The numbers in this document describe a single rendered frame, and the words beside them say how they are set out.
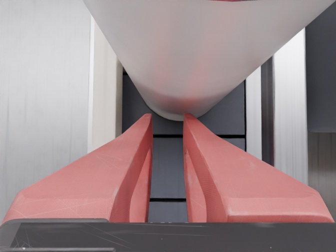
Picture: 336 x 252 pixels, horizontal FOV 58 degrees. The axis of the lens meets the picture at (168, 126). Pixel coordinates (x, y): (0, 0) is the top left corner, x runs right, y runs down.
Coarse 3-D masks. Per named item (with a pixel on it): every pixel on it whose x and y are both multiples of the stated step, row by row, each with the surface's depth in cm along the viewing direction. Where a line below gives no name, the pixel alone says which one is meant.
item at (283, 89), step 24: (288, 48) 10; (264, 72) 11; (288, 72) 10; (264, 96) 11; (288, 96) 10; (264, 120) 11; (288, 120) 10; (264, 144) 11; (288, 144) 10; (288, 168) 10
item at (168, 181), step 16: (128, 80) 19; (128, 96) 19; (240, 96) 18; (128, 112) 18; (144, 112) 18; (208, 112) 18; (224, 112) 18; (240, 112) 18; (160, 128) 18; (176, 128) 18; (208, 128) 18; (224, 128) 18; (240, 128) 18; (160, 144) 18; (176, 144) 18; (240, 144) 18; (160, 160) 18; (176, 160) 18; (160, 176) 18; (176, 176) 18; (160, 192) 18; (176, 192) 18; (160, 208) 18; (176, 208) 18
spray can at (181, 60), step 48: (96, 0) 4; (144, 0) 3; (192, 0) 3; (240, 0) 3; (288, 0) 3; (144, 48) 5; (192, 48) 4; (240, 48) 4; (144, 96) 13; (192, 96) 9
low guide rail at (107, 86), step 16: (96, 32) 15; (96, 48) 15; (96, 64) 15; (112, 64) 15; (96, 80) 15; (112, 80) 15; (96, 96) 15; (112, 96) 15; (96, 112) 15; (112, 112) 15; (96, 128) 15; (112, 128) 15; (96, 144) 15
